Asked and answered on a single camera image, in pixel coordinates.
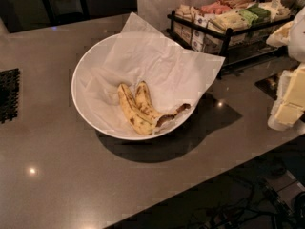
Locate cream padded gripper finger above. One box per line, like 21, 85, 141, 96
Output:
268, 64, 305, 131

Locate spotted yellow banana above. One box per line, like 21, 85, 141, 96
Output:
135, 81, 191, 128
117, 83, 153, 135

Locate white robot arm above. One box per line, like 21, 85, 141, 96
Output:
267, 8, 305, 131

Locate white bowl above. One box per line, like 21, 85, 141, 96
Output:
71, 32, 199, 141

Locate colourful printed mat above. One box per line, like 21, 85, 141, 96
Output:
254, 74, 280, 100

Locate white paper liner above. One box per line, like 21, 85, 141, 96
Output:
83, 11, 226, 135

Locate dark appliance in background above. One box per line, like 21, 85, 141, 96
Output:
42, 0, 90, 26

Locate black mesh mat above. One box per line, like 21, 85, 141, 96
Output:
0, 69, 20, 123

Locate black wire tea rack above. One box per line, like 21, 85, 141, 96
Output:
166, 11, 294, 78

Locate black cables under table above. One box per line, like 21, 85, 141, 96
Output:
187, 172, 305, 229

